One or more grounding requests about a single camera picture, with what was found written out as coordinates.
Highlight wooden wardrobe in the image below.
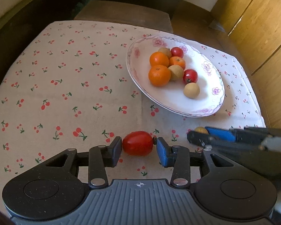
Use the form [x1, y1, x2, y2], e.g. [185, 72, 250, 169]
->
[210, 0, 281, 130]

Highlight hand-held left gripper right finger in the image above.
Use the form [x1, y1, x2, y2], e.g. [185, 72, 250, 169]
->
[156, 137, 239, 189]

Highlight white floral plate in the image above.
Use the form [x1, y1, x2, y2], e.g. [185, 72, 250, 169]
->
[126, 35, 226, 118]

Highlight red plum tomato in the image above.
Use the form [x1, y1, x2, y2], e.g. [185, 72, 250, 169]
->
[122, 131, 153, 156]
[183, 69, 198, 84]

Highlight small round red tomato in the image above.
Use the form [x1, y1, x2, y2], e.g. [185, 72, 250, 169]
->
[170, 47, 184, 59]

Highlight cherry print tablecloth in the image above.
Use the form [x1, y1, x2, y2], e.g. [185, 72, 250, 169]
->
[0, 21, 266, 207]

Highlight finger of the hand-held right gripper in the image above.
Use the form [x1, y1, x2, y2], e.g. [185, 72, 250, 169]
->
[205, 126, 272, 144]
[187, 131, 263, 153]

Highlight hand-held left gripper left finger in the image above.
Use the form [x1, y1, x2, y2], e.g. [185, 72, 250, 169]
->
[45, 136, 123, 189]

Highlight small orange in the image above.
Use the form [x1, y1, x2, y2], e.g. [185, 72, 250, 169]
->
[169, 56, 186, 70]

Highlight brown stool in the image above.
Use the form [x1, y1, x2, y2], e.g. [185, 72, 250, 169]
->
[73, 0, 174, 34]

